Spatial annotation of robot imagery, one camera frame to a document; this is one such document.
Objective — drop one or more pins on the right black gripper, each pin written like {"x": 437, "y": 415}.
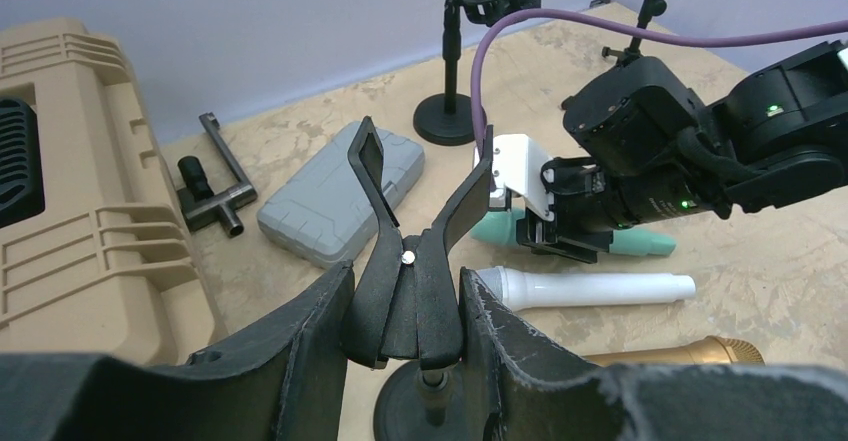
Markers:
{"x": 587, "y": 204}

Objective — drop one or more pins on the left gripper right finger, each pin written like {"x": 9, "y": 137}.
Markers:
{"x": 519, "y": 384}

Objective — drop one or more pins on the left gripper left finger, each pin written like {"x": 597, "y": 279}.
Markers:
{"x": 280, "y": 378}

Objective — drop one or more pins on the mint green microphone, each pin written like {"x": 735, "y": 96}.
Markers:
{"x": 499, "y": 228}

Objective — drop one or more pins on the white microphone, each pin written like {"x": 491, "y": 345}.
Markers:
{"x": 520, "y": 290}

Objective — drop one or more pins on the gold microphone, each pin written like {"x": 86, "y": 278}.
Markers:
{"x": 709, "y": 350}

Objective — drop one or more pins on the black tripod mic stand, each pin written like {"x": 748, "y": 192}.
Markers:
{"x": 648, "y": 10}

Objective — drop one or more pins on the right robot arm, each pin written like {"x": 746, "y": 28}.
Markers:
{"x": 654, "y": 151}

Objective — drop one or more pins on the grey plastic case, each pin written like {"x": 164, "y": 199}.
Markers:
{"x": 321, "y": 213}

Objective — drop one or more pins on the tan hard case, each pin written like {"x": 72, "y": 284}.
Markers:
{"x": 107, "y": 265}

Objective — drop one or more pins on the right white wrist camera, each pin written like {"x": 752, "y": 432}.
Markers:
{"x": 517, "y": 165}

